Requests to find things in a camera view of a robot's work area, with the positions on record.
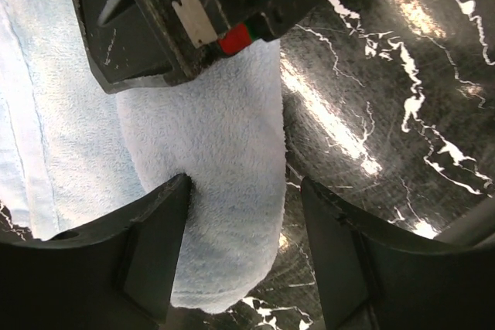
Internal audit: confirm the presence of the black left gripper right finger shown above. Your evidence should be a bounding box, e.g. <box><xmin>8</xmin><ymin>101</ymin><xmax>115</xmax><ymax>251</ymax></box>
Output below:
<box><xmin>301</xmin><ymin>178</ymin><xmax>494</xmax><ymax>329</ymax></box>

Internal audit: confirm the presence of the light blue towel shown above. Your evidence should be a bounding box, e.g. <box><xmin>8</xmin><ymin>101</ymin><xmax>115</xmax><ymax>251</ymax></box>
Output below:
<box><xmin>1</xmin><ymin>0</ymin><xmax>286</xmax><ymax>314</ymax></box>

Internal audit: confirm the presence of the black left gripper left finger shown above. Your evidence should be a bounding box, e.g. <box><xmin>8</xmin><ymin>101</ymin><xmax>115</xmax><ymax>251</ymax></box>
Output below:
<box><xmin>1</xmin><ymin>174</ymin><xmax>191</xmax><ymax>329</ymax></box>

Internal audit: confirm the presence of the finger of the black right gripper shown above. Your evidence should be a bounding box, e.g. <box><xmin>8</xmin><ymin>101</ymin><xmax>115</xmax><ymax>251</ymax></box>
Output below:
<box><xmin>72</xmin><ymin>0</ymin><xmax>174</xmax><ymax>94</ymax></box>

